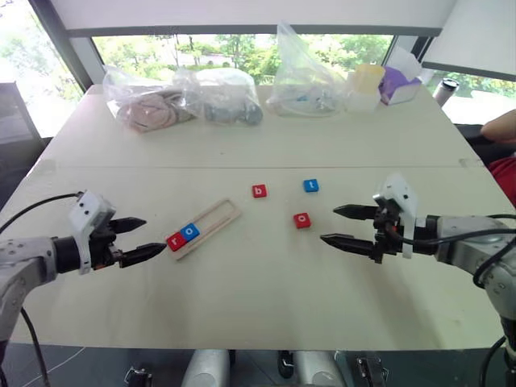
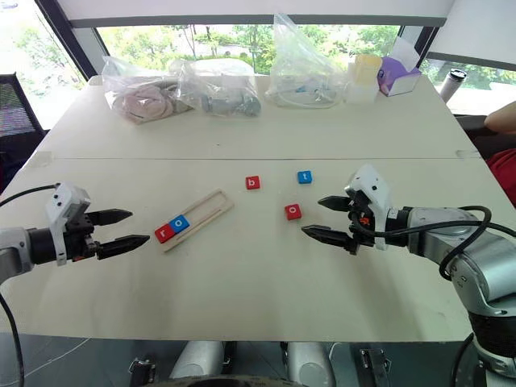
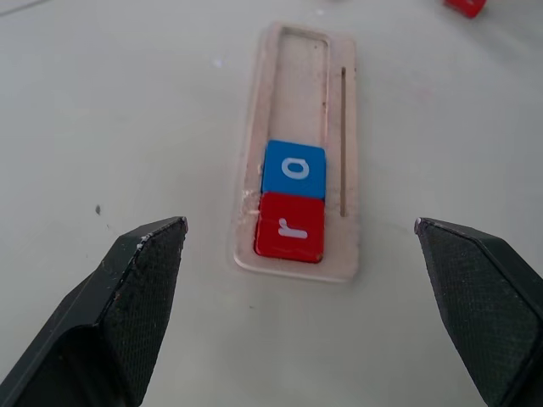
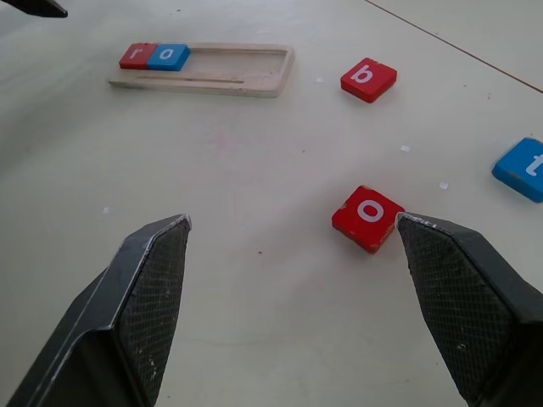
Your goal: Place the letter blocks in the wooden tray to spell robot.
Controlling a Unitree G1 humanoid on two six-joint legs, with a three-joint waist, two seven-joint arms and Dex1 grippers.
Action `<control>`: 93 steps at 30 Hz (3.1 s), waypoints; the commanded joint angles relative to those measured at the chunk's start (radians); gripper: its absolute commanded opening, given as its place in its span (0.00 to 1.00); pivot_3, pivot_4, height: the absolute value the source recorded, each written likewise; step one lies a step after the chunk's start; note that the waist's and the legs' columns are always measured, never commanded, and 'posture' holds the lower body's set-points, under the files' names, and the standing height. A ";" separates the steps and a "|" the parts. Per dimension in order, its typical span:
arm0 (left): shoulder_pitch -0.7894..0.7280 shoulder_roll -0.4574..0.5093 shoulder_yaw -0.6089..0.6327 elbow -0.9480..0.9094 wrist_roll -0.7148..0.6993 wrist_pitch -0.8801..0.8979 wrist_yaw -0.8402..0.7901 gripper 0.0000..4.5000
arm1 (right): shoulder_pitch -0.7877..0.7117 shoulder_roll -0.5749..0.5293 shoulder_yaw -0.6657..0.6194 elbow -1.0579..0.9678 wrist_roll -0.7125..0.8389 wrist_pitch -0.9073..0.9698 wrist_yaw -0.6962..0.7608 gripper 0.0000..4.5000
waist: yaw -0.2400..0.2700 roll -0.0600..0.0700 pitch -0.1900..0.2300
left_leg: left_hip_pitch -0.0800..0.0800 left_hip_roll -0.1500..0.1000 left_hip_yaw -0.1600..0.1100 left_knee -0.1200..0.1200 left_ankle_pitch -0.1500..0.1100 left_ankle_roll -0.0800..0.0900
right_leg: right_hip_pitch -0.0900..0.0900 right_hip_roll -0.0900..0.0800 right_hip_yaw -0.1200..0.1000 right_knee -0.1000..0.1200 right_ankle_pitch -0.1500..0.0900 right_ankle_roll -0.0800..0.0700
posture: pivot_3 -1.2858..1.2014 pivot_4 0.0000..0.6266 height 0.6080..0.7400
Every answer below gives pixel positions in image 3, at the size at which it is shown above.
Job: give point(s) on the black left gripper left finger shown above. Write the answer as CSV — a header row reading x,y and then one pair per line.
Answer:
x,y
106,313

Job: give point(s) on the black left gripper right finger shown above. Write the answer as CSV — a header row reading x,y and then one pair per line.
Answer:
x,y
479,305

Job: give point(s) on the red letter r tile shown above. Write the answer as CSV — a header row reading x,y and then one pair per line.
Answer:
x,y
289,229

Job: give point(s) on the pale wooden letter tray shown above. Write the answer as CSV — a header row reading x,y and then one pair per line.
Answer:
x,y
263,140

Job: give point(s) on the blue letter o tile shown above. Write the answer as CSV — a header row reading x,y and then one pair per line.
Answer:
x,y
292,169

